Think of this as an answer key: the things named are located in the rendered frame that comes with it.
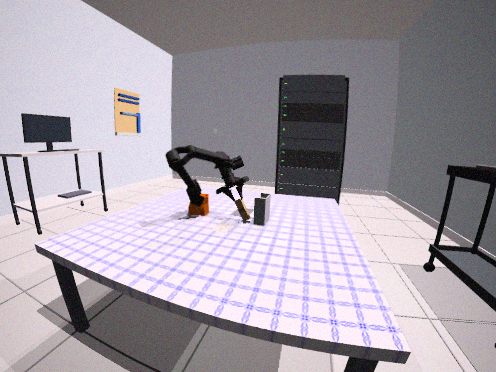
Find grey open bin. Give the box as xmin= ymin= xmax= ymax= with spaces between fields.
xmin=253 ymin=193 xmax=271 ymax=226

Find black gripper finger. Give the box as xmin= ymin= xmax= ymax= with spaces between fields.
xmin=223 ymin=190 xmax=235 ymax=201
xmin=236 ymin=184 xmax=244 ymax=199

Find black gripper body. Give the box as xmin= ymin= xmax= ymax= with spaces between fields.
xmin=216 ymin=171 xmax=249 ymax=195

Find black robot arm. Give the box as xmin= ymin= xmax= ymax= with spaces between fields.
xmin=166 ymin=145 xmax=244 ymax=207

